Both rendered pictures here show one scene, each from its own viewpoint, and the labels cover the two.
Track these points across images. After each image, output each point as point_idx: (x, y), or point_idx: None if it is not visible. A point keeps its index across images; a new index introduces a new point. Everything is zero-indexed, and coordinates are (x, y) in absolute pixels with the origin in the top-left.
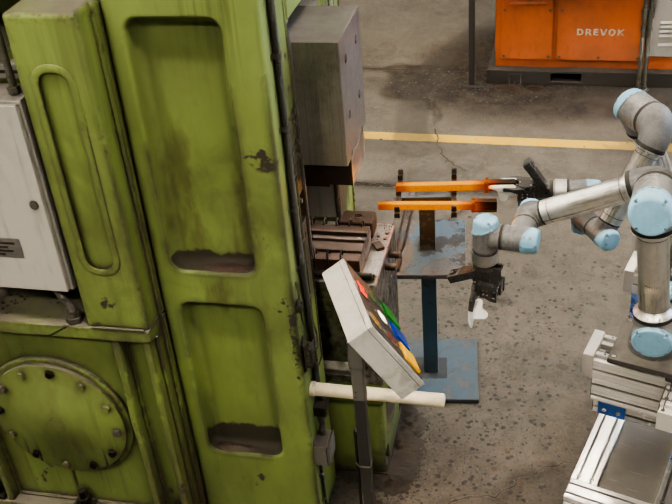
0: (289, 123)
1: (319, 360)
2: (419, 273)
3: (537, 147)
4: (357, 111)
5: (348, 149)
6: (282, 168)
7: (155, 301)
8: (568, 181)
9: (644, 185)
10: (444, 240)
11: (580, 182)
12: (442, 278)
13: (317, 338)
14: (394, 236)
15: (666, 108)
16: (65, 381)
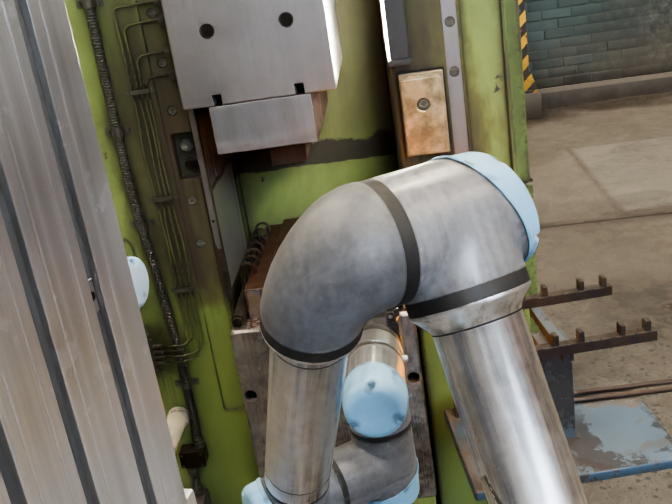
0: (130, 10)
1: (236, 408)
2: (459, 439)
3: None
4: (266, 45)
5: (189, 84)
6: (86, 60)
7: None
8: (366, 343)
9: None
10: (586, 445)
11: (362, 358)
12: (465, 471)
13: (176, 350)
14: (408, 332)
15: (347, 210)
16: None
